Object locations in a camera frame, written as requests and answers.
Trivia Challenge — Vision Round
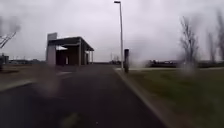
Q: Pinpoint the brown bare ground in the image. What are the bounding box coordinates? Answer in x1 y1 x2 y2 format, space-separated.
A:
0 64 73 84

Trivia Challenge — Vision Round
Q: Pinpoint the tall street lamp post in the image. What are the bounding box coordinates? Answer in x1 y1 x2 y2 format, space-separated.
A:
113 0 125 70

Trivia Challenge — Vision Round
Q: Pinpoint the open concrete shelter building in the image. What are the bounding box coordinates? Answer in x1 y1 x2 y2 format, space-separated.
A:
45 32 95 67

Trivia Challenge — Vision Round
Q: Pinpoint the distant dark hedge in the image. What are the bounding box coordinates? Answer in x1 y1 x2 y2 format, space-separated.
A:
146 59 224 69

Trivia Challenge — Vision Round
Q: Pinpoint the grass verge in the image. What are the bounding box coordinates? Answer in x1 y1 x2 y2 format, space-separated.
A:
124 68 224 128

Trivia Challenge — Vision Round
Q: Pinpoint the dark asphalt road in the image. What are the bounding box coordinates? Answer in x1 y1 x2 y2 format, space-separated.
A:
0 63 168 128

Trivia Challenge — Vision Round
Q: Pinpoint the pale gravel path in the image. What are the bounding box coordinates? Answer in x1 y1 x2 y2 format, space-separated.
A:
114 66 224 72

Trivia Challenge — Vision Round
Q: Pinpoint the bare tree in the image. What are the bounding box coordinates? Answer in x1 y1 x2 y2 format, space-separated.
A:
216 13 224 62
179 15 200 68
0 29 18 49
206 31 218 64

